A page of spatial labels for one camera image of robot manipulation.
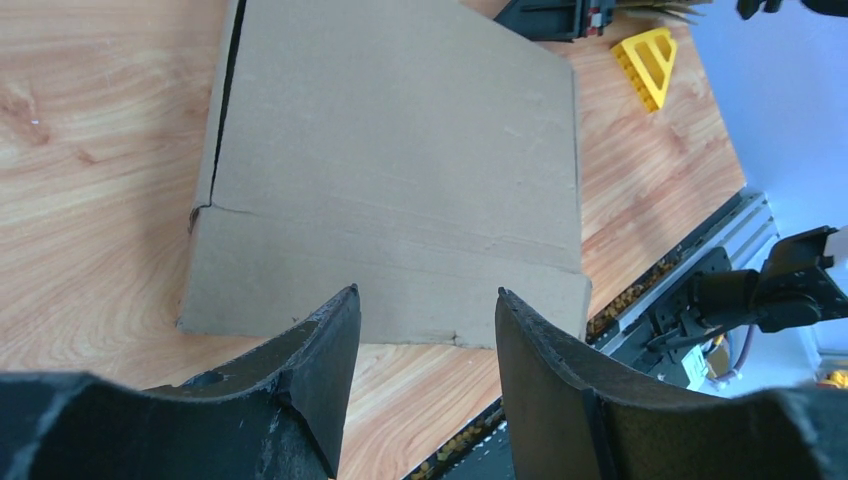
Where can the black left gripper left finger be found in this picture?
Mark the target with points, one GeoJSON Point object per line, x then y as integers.
{"type": "Point", "coordinates": [276, 412]}

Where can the brown cardboard box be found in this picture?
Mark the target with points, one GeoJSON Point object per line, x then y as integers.
{"type": "Point", "coordinates": [415, 149]}

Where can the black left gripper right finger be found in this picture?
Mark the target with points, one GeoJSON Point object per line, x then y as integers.
{"type": "Point", "coordinates": [575, 413]}

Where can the yellow plastic triangle block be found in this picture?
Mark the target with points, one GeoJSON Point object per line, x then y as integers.
{"type": "Point", "coordinates": [647, 61]}

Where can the stack of flat cardboard sheets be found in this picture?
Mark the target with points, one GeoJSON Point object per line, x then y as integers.
{"type": "Point", "coordinates": [663, 10]}

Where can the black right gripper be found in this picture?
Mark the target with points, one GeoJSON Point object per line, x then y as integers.
{"type": "Point", "coordinates": [556, 20]}

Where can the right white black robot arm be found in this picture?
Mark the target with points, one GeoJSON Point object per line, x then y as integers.
{"type": "Point", "coordinates": [793, 288]}

